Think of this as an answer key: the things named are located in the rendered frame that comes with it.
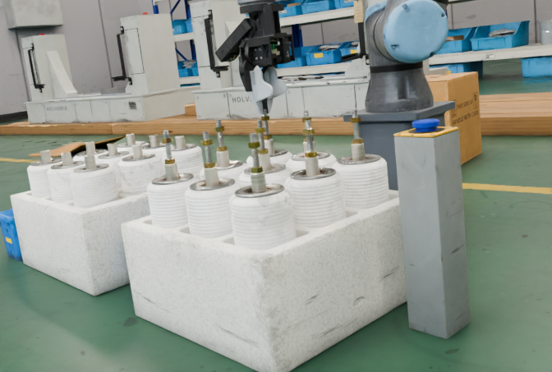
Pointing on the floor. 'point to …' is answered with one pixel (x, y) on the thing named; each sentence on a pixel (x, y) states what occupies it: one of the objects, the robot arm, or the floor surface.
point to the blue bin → (10, 234)
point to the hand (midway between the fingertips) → (261, 107)
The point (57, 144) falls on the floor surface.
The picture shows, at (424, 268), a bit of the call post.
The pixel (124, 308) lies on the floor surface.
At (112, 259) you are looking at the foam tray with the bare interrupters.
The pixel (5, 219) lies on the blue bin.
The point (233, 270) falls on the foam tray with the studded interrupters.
